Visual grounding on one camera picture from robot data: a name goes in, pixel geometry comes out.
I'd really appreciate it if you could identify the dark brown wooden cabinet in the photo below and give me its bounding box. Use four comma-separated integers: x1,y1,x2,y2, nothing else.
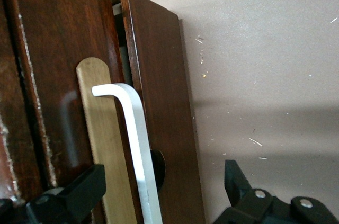
0,0,207,224

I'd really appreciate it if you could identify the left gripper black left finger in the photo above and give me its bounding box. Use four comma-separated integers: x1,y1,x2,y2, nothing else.
0,164,107,224

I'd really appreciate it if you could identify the wooden drawer with white handle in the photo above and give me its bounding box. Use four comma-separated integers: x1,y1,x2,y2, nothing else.
7,0,164,224

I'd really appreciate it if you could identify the brown paper table cover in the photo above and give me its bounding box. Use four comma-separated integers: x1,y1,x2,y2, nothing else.
90,0,339,224

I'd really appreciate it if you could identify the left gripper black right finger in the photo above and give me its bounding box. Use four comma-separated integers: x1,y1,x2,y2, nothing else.
213,159,339,224

